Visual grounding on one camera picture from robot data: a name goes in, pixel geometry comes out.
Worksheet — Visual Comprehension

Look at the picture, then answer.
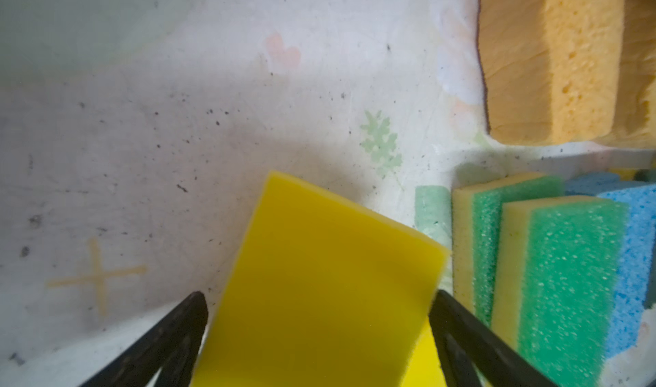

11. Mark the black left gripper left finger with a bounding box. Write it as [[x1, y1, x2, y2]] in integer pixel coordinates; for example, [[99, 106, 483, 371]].
[[83, 291, 208, 386]]

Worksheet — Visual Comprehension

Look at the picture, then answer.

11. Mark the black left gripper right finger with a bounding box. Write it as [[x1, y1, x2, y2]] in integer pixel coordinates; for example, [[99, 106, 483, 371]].
[[429, 290, 555, 387]]

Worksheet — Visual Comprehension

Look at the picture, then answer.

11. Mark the yellow sponge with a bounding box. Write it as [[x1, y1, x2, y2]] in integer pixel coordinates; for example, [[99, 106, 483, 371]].
[[191, 172, 449, 386], [400, 320, 447, 387]]

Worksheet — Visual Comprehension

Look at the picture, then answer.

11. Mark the green scrub sponge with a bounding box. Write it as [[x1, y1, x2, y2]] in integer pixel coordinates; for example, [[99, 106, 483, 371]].
[[452, 173, 630, 386]]

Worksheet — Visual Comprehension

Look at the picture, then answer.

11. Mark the blue cellulose sponge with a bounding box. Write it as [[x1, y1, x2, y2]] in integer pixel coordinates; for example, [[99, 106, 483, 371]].
[[565, 173, 655, 359]]

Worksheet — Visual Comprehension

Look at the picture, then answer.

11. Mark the orange cellulose sponge right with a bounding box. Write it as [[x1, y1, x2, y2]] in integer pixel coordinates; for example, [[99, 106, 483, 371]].
[[597, 0, 655, 149]]

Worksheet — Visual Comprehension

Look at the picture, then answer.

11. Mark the orange cellulose sponge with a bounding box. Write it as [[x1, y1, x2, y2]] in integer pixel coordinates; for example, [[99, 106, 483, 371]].
[[478, 0, 625, 146], [597, 0, 655, 149]]

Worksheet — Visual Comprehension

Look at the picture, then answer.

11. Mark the orange cellulose sponge left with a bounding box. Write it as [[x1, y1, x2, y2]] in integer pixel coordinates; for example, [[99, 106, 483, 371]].
[[478, 0, 625, 146]]

